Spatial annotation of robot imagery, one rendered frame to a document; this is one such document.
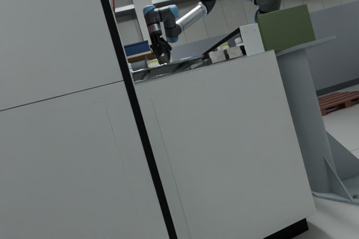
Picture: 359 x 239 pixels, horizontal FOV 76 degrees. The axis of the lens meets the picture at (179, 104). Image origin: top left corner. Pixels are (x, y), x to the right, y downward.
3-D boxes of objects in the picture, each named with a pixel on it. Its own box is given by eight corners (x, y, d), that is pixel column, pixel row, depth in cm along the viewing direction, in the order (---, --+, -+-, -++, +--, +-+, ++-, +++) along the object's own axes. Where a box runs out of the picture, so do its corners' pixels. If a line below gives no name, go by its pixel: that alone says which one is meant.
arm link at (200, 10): (205, 8, 168) (162, 41, 145) (205, -8, 160) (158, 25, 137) (219, 11, 162) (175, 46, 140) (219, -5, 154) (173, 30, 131)
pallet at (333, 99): (312, 119, 286) (311, 111, 285) (278, 116, 361) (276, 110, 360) (385, 96, 301) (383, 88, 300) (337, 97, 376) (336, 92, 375)
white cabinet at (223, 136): (191, 297, 85) (130, 86, 82) (155, 200, 178) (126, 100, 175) (325, 228, 101) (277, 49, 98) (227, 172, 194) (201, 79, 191)
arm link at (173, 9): (177, 19, 139) (160, 23, 138) (174, 1, 131) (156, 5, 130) (180, 25, 134) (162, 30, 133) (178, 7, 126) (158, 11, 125)
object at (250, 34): (248, 57, 101) (239, 26, 100) (204, 76, 154) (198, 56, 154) (265, 52, 103) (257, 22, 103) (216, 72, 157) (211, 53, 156)
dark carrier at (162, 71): (133, 73, 105) (133, 72, 105) (130, 82, 139) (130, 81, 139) (201, 57, 114) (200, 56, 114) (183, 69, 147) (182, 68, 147)
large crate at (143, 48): (150, 56, 364) (147, 45, 364) (150, 51, 332) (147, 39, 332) (123, 62, 359) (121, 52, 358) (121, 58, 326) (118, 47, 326)
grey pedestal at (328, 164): (344, 160, 157) (315, 45, 154) (420, 181, 114) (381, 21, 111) (279, 183, 150) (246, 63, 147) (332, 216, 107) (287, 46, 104)
